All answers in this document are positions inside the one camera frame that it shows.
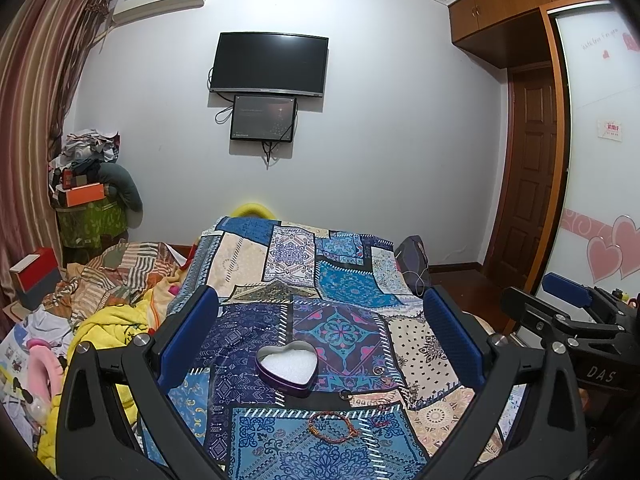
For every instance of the striped multicolour blanket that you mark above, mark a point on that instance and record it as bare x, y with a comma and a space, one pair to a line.
120, 275

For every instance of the orange shoe box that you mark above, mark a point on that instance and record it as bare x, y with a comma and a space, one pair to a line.
81, 195

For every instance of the red and white box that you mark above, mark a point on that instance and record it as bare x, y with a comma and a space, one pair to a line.
35, 276

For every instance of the brown wooden door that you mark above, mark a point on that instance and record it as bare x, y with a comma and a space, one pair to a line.
527, 176

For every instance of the blue patchwork bed cover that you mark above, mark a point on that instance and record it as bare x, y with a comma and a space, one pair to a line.
386, 396

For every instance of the pink plush toy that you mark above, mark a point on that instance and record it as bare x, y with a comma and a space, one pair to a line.
45, 373

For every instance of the yellow cartoon blanket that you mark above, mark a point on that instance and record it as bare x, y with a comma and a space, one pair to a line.
109, 328

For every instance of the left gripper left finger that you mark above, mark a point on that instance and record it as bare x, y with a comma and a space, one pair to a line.
94, 439

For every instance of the wooden overhead cabinet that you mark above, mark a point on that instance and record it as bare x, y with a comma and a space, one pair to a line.
503, 33

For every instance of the purple heart-shaped tin box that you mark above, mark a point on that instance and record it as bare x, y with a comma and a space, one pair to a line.
291, 369

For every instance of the large black wall television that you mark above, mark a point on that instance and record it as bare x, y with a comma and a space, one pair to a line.
268, 62

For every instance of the pile of folded clothes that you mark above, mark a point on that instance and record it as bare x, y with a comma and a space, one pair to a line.
87, 144

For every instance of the striped brown pink curtain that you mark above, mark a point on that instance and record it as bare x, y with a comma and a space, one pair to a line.
43, 52

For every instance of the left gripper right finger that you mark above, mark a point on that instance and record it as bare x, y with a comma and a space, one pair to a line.
548, 438

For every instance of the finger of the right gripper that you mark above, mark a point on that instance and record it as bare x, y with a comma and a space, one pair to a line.
546, 321
567, 290

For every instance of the small black wall monitor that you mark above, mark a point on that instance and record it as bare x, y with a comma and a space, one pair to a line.
262, 118

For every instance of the grey plush pillow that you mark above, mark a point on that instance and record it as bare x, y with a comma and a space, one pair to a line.
118, 176

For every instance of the yellow round cushion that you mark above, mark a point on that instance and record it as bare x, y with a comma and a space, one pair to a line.
253, 210

